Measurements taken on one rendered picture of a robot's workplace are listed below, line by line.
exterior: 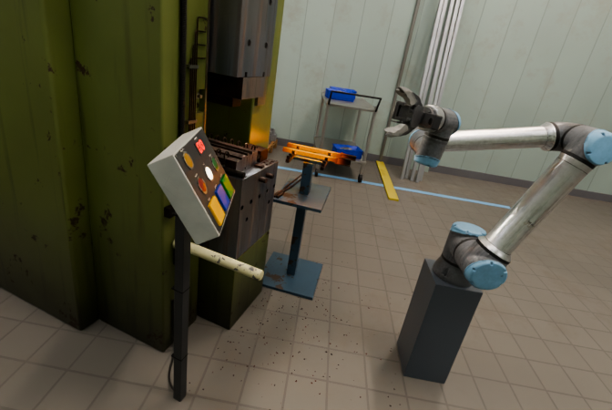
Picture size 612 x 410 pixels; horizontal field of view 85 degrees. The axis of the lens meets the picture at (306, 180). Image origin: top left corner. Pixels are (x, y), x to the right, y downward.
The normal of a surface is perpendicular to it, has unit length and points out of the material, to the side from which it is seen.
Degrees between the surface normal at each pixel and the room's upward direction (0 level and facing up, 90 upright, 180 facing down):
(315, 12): 90
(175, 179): 90
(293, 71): 90
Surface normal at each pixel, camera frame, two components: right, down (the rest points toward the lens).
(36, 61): -0.37, 0.29
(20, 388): 0.15, -0.92
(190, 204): 0.06, 0.37
